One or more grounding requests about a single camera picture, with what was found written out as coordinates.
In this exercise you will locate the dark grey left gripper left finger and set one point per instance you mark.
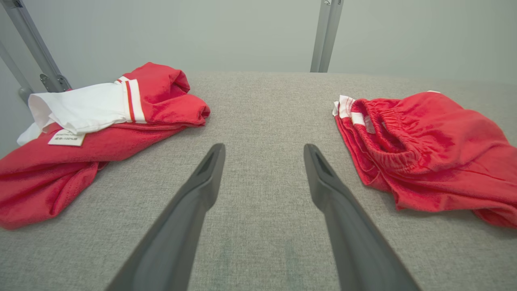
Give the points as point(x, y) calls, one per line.
point(177, 234)

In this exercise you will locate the grey round metal tube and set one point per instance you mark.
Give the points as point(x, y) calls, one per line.
point(16, 79)

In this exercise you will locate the red white jersey shirt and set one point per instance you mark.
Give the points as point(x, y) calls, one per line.
point(121, 141)

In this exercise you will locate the grey metal post with bracket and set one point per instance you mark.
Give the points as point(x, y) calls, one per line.
point(34, 44)

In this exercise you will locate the red shorts with white stripes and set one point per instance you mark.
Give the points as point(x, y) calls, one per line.
point(436, 153)

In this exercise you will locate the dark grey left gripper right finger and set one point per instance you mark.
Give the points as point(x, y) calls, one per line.
point(351, 234)

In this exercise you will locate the grey metal post bracket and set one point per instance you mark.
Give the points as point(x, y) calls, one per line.
point(327, 36)

